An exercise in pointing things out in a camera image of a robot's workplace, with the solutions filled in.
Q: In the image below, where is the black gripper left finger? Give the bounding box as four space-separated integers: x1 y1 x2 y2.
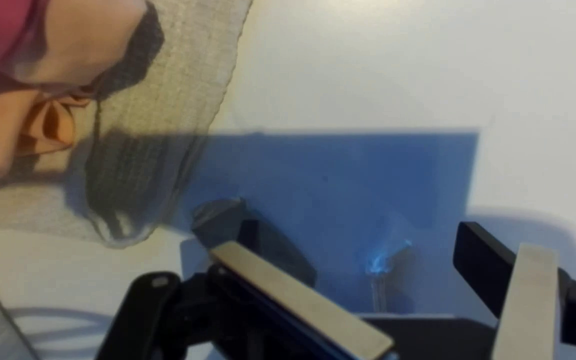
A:
96 196 397 360

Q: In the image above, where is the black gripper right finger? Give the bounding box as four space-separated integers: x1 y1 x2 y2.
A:
452 219 576 360

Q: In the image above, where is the beige mesh cloth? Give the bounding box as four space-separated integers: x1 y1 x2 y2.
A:
0 0 256 249

